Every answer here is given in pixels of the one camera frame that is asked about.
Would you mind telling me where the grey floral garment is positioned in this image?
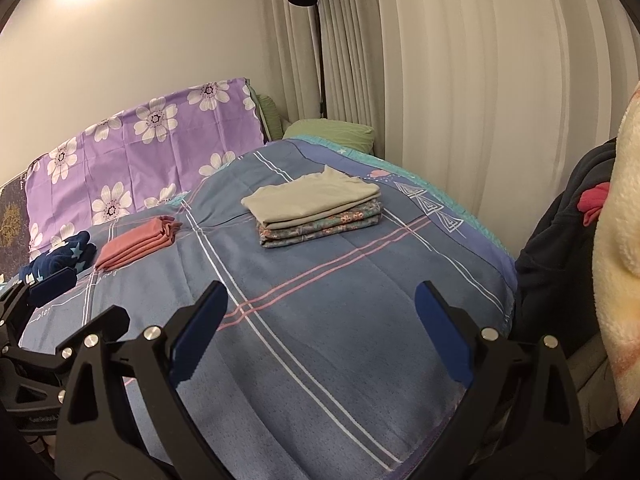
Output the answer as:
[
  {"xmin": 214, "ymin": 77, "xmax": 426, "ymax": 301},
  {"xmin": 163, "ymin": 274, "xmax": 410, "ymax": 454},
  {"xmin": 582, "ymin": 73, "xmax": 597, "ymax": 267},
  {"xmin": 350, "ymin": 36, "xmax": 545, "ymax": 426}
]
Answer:
[{"xmin": 257, "ymin": 199, "xmax": 383, "ymax": 249}]

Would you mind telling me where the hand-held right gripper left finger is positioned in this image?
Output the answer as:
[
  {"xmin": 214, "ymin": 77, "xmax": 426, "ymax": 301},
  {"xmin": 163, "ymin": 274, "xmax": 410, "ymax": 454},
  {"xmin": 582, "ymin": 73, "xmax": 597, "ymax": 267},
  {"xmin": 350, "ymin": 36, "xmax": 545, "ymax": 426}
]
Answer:
[{"xmin": 55, "ymin": 280, "xmax": 230, "ymax": 480}]

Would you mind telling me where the white pleated curtain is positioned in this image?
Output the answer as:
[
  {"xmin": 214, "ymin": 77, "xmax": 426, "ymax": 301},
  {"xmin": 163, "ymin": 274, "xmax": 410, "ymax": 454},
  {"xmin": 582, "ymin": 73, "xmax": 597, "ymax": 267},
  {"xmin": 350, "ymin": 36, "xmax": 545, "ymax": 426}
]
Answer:
[{"xmin": 260, "ymin": 0, "xmax": 640, "ymax": 261}]

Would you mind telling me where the dark jacket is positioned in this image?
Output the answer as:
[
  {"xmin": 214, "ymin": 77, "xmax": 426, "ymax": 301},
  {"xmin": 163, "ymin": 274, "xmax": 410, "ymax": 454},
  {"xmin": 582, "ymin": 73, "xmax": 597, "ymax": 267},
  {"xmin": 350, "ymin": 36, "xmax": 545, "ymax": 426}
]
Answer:
[{"xmin": 515, "ymin": 137, "xmax": 618, "ymax": 346}]

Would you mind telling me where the navy star print cloth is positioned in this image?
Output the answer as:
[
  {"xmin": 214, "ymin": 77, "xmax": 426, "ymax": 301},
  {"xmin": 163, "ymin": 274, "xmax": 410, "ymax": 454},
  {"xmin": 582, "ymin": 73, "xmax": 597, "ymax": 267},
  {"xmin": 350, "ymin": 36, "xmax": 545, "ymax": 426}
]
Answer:
[{"xmin": 20, "ymin": 230, "xmax": 98, "ymax": 281}]

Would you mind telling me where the green pillow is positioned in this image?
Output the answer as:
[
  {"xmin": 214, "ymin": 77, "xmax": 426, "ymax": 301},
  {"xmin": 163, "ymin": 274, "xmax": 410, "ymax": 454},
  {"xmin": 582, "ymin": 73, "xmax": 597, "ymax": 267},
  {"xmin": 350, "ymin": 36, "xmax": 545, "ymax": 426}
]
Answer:
[
  {"xmin": 254, "ymin": 93, "xmax": 287, "ymax": 142},
  {"xmin": 282, "ymin": 119, "xmax": 376, "ymax": 155}
]

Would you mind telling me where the dark tree print cover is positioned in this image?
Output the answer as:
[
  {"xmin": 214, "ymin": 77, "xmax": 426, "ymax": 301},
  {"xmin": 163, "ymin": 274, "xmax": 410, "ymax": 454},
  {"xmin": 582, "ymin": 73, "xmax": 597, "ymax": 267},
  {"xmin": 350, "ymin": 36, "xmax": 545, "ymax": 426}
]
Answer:
[{"xmin": 0, "ymin": 160, "xmax": 35, "ymax": 283}]

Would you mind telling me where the small red cloth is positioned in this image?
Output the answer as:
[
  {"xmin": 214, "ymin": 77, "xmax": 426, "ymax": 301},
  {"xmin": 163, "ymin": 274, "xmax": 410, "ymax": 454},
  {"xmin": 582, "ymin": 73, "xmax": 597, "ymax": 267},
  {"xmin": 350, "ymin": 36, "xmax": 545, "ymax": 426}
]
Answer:
[{"xmin": 577, "ymin": 182, "xmax": 612, "ymax": 226}]

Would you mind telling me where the folded pink cloth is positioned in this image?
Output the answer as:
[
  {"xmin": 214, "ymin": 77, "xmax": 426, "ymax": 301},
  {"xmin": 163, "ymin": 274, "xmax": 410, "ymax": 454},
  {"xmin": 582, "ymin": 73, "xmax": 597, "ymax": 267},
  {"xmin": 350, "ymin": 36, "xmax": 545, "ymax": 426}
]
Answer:
[{"xmin": 94, "ymin": 215, "xmax": 183, "ymax": 272}]

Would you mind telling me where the blue plaid blanket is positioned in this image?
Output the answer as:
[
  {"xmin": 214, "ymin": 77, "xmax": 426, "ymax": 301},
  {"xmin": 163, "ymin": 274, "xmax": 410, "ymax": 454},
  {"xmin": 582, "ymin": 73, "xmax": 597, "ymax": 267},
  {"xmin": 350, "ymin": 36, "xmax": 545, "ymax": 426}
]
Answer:
[{"xmin": 20, "ymin": 137, "xmax": 518, "ymax": 480}]

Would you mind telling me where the beige t-shirt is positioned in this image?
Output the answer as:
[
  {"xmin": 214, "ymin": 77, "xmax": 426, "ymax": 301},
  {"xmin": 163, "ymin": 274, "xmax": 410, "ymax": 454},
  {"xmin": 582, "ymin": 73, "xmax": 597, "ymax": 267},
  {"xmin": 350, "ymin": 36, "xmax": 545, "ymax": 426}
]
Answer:
[{"xmin": 241, "ymin": 165, "xmax": 382, "ymax": 228}]

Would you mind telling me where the purple flower print sheet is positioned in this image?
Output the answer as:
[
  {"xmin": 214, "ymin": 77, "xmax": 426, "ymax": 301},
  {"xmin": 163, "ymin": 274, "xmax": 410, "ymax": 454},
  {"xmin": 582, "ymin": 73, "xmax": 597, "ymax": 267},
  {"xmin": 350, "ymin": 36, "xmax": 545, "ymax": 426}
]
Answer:
[{"xmin": 25, "ymin": 77, "xmax": 266, "ymax": 256}]

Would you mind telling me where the cream fleece blanket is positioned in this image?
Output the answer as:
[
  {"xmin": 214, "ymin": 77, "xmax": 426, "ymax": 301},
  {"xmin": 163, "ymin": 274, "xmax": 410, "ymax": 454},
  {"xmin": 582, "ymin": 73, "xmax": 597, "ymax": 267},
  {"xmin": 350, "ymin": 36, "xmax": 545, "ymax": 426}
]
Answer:
[{"xmin": 592, "ymin": 80, "xmax": 640, "ymax": 426}]

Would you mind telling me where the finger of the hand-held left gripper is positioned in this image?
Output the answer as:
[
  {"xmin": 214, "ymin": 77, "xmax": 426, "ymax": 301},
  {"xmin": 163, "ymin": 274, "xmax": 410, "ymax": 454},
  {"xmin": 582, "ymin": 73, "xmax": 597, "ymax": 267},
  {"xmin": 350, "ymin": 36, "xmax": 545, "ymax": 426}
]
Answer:
[
  {"xmin": 0, "ymin": 267, "xmax": 78, "ymax": 346},
  {"xmin": 0, "ymin": 305, "xmax": 132, "ymax": 393}
]

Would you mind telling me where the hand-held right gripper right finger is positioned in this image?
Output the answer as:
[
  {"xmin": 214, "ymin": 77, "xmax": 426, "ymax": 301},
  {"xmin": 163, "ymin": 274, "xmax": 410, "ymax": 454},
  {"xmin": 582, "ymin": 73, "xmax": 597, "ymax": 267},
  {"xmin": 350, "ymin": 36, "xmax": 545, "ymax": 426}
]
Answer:
[{"xmin": 410, "ymin": 280, "xmax": 586, "ymax": 480}]

